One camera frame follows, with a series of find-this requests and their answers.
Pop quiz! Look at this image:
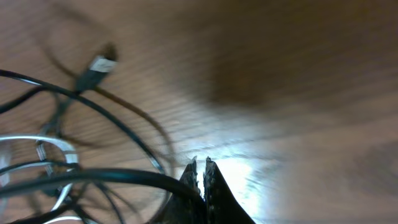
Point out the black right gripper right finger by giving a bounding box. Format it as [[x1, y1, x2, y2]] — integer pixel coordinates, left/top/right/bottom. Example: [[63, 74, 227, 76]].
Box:
[[203, 157, 255, 224]]

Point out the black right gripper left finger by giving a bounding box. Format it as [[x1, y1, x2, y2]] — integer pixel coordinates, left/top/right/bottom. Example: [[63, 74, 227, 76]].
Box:
[[149, 156, 205, 224]]

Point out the white cable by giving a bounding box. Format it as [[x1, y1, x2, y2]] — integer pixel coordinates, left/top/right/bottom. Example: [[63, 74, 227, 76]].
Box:
[[0, 133, 94, 224]]

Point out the black cable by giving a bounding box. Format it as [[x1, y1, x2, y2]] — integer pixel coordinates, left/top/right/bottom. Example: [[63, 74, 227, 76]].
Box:
[[0, 43, 206, 224]]

